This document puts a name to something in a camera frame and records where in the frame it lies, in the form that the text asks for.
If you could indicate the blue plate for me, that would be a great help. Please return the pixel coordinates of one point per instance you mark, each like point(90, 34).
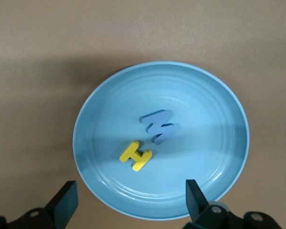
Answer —
point(193, 95)

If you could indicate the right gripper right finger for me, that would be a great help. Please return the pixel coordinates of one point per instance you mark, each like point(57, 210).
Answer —
point(200, 214)

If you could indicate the yellow foam uppercase H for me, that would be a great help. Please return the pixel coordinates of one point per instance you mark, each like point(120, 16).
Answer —
point(136, 155)

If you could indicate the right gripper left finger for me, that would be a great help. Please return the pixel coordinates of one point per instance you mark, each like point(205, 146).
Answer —
point(50, 214)

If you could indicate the brown table mat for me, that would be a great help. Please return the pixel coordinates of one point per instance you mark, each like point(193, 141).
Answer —
point(38, 47)

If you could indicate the blue foam uppercase W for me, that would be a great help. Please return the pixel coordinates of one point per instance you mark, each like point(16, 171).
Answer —
point(155, 119)

